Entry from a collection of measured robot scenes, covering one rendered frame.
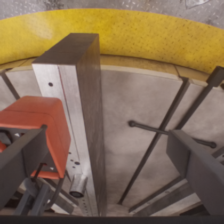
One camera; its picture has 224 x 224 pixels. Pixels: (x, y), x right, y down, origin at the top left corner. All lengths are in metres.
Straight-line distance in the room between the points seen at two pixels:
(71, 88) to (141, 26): 0.73
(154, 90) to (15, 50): 1.06
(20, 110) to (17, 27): 1.01
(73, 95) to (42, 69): 0.12
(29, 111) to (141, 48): 0.92
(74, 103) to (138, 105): 0.52
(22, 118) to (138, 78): 0.66
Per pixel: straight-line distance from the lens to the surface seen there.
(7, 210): 1.14
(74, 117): 0.59
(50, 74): 0.52
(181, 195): 1.72
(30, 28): 1.31
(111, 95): 0.95
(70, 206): 2.43
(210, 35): 1.23
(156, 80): 0.90
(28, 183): 0.31
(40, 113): 0.36
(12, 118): 0.38
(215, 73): 0.94
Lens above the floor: 1.10
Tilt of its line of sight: 50 degrees down
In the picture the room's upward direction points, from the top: 170 degrees counter-clockwise
